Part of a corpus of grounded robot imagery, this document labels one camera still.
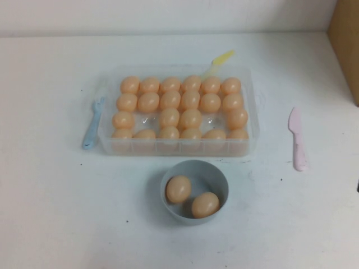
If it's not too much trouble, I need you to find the tan plastic egg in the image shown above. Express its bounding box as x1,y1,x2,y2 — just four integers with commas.
112,110,136,129
112,128,134,152
159,76,182,94
200,76,222,95
201,128,227,152
179,127,202,152
179,109,202,129
120,76,141,95
222,93,244,112
116,92,139,112
159,89,182,110
181,75,202,92
159,107,181,128
137,92,160,114
158,126,180,152
165,175,192,203
191,192,220,219
220,77,242,95
132,128,157,152
199,92,222,111
180,89,201,110
225,108,249,130
139,77,161,94
226,128,250,152

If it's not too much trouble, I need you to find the clear plastic egg box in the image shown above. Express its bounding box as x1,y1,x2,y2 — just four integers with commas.
96,66,260,156

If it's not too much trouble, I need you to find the brown cardboard box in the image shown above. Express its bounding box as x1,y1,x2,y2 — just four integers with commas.
326,0,359,108

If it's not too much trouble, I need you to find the grey-blue round bowl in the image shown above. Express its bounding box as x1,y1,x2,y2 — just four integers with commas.
160,160,230,226

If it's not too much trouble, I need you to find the yellow plastic spoon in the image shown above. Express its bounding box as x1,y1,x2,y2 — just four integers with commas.
199,50,236,78

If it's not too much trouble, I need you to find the light blue plastic fork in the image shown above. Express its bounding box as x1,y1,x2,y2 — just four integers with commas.
81,96,107,150

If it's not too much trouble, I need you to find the pink plastic knife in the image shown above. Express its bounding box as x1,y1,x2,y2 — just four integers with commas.
288,106,309,172

